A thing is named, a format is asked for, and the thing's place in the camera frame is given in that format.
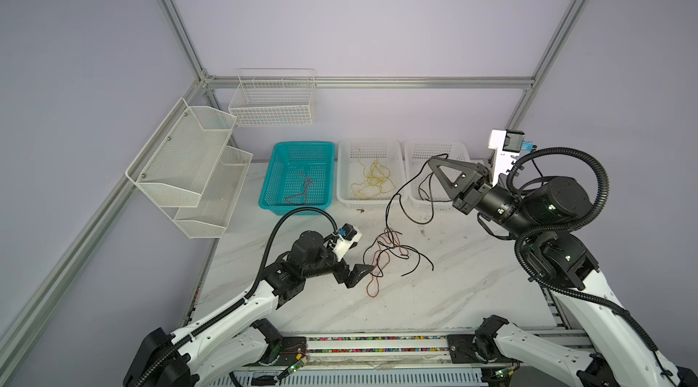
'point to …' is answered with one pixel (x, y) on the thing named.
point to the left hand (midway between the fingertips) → (361, 256)
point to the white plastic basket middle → (391, 154)
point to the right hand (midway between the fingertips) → (429, 163)
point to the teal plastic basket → (299, 174)
